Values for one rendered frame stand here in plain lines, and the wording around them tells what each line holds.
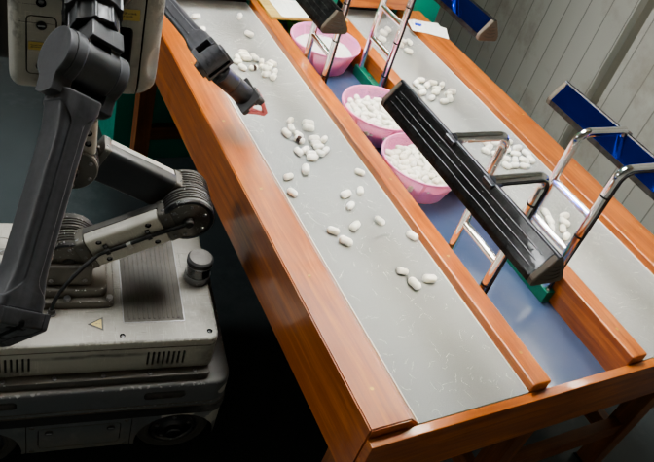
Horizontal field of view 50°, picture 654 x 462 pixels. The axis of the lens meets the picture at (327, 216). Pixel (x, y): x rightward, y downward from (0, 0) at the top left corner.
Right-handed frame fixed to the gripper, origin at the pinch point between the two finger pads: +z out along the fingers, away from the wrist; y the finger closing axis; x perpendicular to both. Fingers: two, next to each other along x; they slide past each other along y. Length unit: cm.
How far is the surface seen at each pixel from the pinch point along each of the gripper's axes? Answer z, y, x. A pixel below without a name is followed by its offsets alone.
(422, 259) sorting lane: 25, -55, -9
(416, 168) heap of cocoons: 39.4, -19.3, -21.8
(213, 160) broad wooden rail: -2.7, -4.4, 18.8
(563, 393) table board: 34, -99, -16
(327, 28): -2.1, 6.0, -28.4
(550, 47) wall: 182, 96, -114
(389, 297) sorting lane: 12, -65, 1
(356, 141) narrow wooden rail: 25.9, -7.5, -13.6
